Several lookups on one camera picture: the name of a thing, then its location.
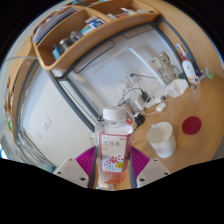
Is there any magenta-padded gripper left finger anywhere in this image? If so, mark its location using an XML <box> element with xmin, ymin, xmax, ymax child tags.
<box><xmin>53</xmin><ymin>145</ymin><xmax>101</xmax><ymax>189</ymax></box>

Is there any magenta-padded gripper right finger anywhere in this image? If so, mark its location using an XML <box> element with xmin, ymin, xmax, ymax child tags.
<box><xmin>128</xmin><ymin>145</ymin><xmax>172</xmax><ymax>189</ymax></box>

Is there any clear drink bottle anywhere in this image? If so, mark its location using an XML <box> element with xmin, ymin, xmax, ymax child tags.
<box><xmin>95</xmin><ymin>106</ymin><xmax>134</xmax><ymax>190</ymax></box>

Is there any white plastic cup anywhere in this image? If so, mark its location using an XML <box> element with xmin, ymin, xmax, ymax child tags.
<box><xmin>146</xmin><ymin>121</ymin><xmax>177</xmax><ymax>159</ymax></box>

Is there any black power adapter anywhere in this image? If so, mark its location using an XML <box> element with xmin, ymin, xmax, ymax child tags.
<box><xmin>133</xmin><ymin>112</ymin><xmax>146</xmax><ymax>126</ymax></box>

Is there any flat round red coaster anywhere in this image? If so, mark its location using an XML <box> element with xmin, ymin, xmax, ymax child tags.
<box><xmin>181</xmin><ymin>115</ymin><xmax>202</xmax><ymax>136</ymax></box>

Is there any white power strip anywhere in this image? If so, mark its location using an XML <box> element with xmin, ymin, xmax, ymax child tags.
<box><xmin>143</xmin><ymin>96</ymin><xmax>161</xmax><ymax>109</ymax></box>

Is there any white tissue pack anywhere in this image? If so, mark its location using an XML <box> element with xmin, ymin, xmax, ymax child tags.
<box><xmin>165</xmin><ymin>78</ymin><xmax>190</xmax><ymax>99</ymax></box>

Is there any wooden tree figurine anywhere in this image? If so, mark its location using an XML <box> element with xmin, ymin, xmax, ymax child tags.
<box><xmin>159</xmin><ymin>50</ymin><xmax>175</xmax><ymax>79</ymax></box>

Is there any white pump lotion bottle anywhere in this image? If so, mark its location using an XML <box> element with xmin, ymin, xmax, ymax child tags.
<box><xmin>179</xmin><ymin>53</ymin><xmax>197</xmax><ymax>83</ymax></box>

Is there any white desk lamp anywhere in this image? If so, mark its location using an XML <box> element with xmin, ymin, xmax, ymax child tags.
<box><xmin>91</xmin><ymin>46</ymin><xmax>168</xmax><ymax>88</ymax></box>

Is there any clear spray bottle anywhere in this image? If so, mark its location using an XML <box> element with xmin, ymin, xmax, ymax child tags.
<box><xmin>175</xmin><ymin>43</ymin><xmax>191</xmax><ymax>63</ymax></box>

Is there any white wall switch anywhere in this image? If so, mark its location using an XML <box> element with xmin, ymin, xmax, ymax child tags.
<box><xmin>41</xmin><ymin>117</ymin><xmax>53</xmax><ymax>130</ymax></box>

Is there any grey metal bunk frame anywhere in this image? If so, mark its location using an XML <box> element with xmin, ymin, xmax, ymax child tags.
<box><xmin>46</xmin><ymin>16</ymin><xmax>201</xmax><ymax>134</ymax></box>

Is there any long wooden wall shelf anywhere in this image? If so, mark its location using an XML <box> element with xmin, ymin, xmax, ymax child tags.
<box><xmin>4</xmin><ymin>46</ymin><xmax>39</xmax><ymax>141</ymax></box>

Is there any wooden wall shelf unit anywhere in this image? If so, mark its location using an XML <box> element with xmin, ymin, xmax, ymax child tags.
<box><xmin>31</xmin><ymin>0</ymin><xmax>161</xmax><ymax>72</ymax></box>

